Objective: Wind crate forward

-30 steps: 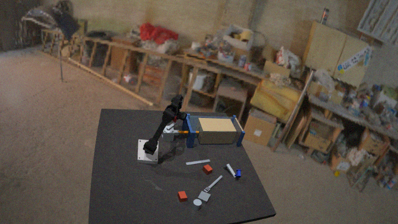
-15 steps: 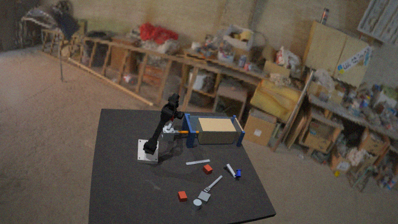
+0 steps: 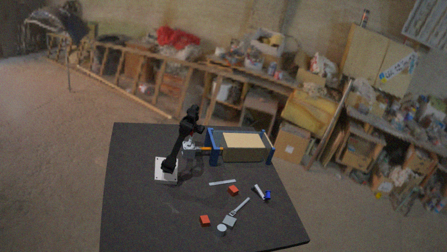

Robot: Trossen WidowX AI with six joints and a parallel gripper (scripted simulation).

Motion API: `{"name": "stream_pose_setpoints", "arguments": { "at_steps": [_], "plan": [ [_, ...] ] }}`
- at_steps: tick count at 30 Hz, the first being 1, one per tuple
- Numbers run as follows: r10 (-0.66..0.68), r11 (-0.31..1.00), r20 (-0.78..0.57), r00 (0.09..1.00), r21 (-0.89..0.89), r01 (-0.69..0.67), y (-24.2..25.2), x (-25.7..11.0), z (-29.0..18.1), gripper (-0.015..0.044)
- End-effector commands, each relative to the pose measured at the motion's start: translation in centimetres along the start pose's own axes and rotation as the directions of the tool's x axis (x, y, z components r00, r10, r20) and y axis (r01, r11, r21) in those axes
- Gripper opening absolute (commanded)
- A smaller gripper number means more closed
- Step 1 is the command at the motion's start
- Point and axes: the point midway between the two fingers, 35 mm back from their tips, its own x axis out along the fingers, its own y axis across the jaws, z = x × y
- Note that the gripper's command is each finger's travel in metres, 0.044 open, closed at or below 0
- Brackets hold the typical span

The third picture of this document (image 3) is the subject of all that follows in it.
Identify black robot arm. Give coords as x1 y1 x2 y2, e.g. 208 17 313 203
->
161 104 199 174

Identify red box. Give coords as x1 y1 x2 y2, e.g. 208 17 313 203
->
199 215 210 227
227 185 239 197

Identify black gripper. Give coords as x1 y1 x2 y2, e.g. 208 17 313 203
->
192 123 205 134

